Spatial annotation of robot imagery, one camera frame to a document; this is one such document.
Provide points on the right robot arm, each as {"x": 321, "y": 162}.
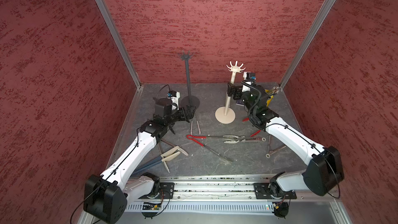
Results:
{"x": 324, "y": 169}

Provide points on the purple book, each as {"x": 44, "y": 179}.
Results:
{"x": 240, "y": 102}

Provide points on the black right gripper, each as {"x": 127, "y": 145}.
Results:
{"x": 231, "y": 89}

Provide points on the cream blue handled tongs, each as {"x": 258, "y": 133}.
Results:
{"x": 162, "y": 158}

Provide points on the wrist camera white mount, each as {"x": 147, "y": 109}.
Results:
{"x": 174, "y": 96}
{"x": 250, "y": 77}

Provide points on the pink handled tweezers tongs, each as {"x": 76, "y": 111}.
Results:
{"x": 195, "y": 126}

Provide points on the scalloped steel serving tongs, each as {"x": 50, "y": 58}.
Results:
{"x": 234, "y": 139}

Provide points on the red looped long steel tongs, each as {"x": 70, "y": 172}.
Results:
{"x": 197, "y": 139}

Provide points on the aluminium corner post right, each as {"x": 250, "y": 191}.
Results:
{"x": 315, "y": 26}

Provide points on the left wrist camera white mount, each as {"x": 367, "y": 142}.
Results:
{"x": 174, "y": 96}

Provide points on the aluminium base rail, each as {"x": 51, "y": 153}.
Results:
{"x": 217, "y": 195}

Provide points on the yellow metal pencil bucket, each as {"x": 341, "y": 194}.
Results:
{"x": 271, "y": 93}

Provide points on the small red silicone tongs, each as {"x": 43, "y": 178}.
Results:
{"x": 249, "y": 128}

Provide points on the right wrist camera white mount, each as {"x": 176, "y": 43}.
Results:
{"x": 250, "y": 77}

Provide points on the dark grey utensil rack stand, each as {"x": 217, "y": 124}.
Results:
{"x": 189, "y": 99}

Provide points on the cream utensil rack stand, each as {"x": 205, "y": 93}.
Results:
{"x": 225, "y": 114}

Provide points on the aluminium corner post left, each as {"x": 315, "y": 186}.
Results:
{"x": 118, "y": 41}

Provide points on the long red handled steel tongs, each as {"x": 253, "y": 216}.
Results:
{"x": 168, "y": 106}

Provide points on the aluminium corner post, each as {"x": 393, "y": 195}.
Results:
{"x": 118, "y": 41}
{"x": 315, "y": 26}

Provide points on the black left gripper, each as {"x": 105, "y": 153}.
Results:
{"x": 190, "y": 114}

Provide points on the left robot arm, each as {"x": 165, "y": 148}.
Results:
{"x": 104, "y": 196}

